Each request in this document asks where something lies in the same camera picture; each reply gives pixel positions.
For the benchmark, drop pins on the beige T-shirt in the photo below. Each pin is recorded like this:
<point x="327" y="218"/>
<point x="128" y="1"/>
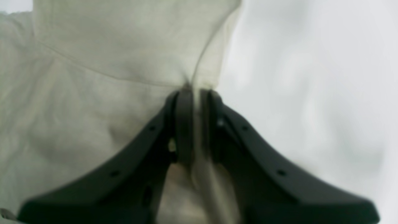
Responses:
<point x="81" y="78"/>

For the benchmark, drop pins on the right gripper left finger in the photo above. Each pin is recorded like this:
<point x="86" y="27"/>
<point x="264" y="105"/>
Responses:
<point x="127" y="188"/>

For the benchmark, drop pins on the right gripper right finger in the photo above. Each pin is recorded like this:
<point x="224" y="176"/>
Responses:
<point x="269" y="188"/>

